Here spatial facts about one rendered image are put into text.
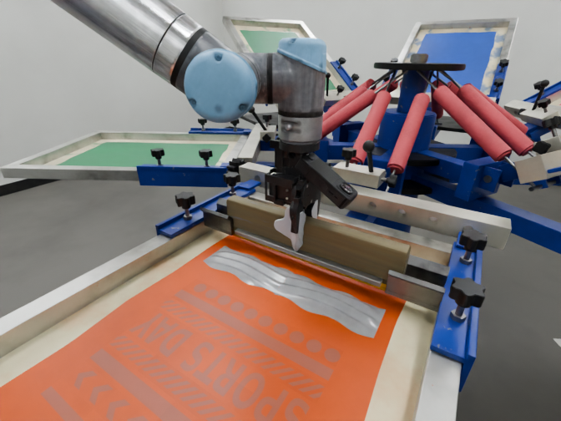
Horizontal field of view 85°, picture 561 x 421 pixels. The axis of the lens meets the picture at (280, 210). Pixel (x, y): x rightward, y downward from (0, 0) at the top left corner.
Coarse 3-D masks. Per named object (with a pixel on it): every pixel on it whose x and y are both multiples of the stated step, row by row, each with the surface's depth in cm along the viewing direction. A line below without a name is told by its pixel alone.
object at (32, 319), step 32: (256, 192) 87; (352, 224) 71; (128, 256) 59; (160, 256) 63; (448, 256) 61; (64, 288) 51; (96, 288) 53; (0, 320) 45; (32, 320) 45; (0, 352) 43; (448, 384) 36; (416, 416) 33; (448, 416) 33
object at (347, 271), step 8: (240, 232) 66; (248, 232) 66; (256, 240) 64; (264, 240) 64; (272, 240) 64; (280, 248) 61; (288, 248) 61; (296, 256) 60; (304, 256) 59; (312, 256) 58; (320, 256) 58; (320, 264) 58; (328, 264) 56; (336, 264) 56; (344, 272) 55; (352, 272) 54; (360, 272) 54; (368, 280) 53; (376, 280) 52
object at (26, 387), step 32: (256, 256) 65; (288, 256) 65; (160, 288) 56; (224, 288) 56; (256, 288) 56; (128, 320) 49; (64, 352) 44; (96, 352) 44; (32, 384) 40; (0, 416) 36; (32, 416) 36
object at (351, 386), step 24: (336, 288) 56; (360, 288) 56; (288, 312) 51; (312, 312) 51; (336, 336) 47; (360, 336) 47; (384, 336) 47; (360, 360) 43; (336, 384) 40; (360, 384) 40; (336, 408) 37; (360, 408) 37
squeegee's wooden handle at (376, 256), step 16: (240, 208) 65; (256, 208) 63; (272, 208) 62; (240, 224) 67; (256, 224) 64; (272, 224) 62; (320, 224) 57; (288, 240) 61; (304, 240) 59; (320, 240) 57; (336, 240) 55; (352, 240) 53; (368, 240) 52; (384, 240) 52; (336, 256) 56; (352, 256) 54; (368, 256) 53; (384, 256) 51; (400, 256) 49; (368, 272) 54; (384, 272) 52; (400, 272) 51
